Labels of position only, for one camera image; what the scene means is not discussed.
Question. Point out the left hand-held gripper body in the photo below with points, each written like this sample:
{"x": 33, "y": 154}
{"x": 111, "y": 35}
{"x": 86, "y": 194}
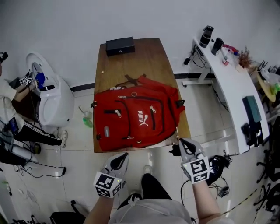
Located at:
{"x": 107, "y": 183}

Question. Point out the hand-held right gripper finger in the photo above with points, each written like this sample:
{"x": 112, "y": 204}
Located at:
{"x": 195, "y": 147}
{"x": 183, "y": 154}

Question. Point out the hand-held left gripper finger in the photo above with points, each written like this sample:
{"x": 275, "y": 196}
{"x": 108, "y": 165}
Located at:
{"x": 124, "y": 167}
{"x": 110, "y": 163}

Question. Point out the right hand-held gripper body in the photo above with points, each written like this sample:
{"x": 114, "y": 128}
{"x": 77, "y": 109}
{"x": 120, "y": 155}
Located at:
{"x": 198, "y": 170}

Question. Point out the red backpack bag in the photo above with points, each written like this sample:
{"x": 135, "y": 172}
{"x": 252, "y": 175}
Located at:
{"x": 135, "y": 122}

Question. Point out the person's right forearm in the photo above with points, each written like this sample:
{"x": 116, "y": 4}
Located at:
{"x": 206, "y": 201}

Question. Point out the person's left forearm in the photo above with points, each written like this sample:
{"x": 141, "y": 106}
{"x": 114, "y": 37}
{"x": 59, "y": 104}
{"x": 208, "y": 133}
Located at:
{"x": 98, "y": 210}

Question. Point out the black bag on floor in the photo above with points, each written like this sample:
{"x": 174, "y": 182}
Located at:
{"x": 215, "y": 169}

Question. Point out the person's white shoe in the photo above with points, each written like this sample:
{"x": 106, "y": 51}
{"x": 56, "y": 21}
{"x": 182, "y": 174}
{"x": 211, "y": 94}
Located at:
{"x": 147, "y": 169}
{"x": 64, "y": 138}

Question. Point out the person's black trousers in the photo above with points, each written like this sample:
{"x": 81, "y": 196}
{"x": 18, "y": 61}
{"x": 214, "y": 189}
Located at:
{"x": 153, "y": 187}

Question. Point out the green plastic bottle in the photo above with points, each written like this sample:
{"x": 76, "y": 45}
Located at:
{"x": 88, "y": 121}

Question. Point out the black chair base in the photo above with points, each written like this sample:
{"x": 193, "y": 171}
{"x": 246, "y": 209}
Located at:
{"x": 67, "y": 215}

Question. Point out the person's grey sweatshirt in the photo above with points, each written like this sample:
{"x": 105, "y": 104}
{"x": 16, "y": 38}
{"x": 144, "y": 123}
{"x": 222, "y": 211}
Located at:
{"x": 151, "y": 213}

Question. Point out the black desk device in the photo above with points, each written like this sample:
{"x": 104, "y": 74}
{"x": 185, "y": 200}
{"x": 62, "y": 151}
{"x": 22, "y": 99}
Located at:
{"x": 252, "y": 133}

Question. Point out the teal box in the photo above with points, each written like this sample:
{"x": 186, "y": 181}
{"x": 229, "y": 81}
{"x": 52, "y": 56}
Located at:
{"x": 252, "y": 109}

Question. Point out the white desk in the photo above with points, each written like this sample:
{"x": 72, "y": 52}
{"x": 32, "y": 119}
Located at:
{"x": 232, "y": 87}

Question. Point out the black office chair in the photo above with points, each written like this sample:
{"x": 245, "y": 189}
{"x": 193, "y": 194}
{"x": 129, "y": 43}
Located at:
{"x": 270, "y": 162}

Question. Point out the white toilet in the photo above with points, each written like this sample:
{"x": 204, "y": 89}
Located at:
{"x": 58, "y": 98}

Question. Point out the black power adapter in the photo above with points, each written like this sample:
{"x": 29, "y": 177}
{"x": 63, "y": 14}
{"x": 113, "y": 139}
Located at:
{"x": 186, "y": 61}

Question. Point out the white cylinder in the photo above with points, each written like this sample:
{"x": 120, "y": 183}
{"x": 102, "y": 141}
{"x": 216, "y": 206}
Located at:
{"x": 24, "y": 153}

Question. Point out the round straw hat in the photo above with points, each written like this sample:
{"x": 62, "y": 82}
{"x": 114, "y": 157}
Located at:
{"x": 265, "y": 88}

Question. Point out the white power strip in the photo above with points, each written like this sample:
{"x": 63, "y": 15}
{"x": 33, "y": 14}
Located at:
{"x": 200, "y": 50}

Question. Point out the dried brown flowers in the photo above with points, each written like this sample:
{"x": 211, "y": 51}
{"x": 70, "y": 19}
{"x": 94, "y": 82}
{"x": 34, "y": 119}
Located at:
{"x": 245, "y": 58}

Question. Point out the black device with blue screen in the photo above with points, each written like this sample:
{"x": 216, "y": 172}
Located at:
{"x": 14, "y": 126}

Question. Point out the short black bottle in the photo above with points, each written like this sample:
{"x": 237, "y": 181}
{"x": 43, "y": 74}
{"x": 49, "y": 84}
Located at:
{"x": 217, "y": 46}

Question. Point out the pink and red items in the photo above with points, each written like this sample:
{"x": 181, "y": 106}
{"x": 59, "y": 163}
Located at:
{"x": 230, "y": 49}

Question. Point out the black router with antennas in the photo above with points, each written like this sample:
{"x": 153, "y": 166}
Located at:
{"x": 263, "y": 66}

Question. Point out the tall black bottle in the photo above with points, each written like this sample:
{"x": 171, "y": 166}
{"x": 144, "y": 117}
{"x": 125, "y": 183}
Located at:
{"x": 206, "y": 36}

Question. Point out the black rectangular box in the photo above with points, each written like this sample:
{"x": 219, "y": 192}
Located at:
{"x": 120, "y": 46}

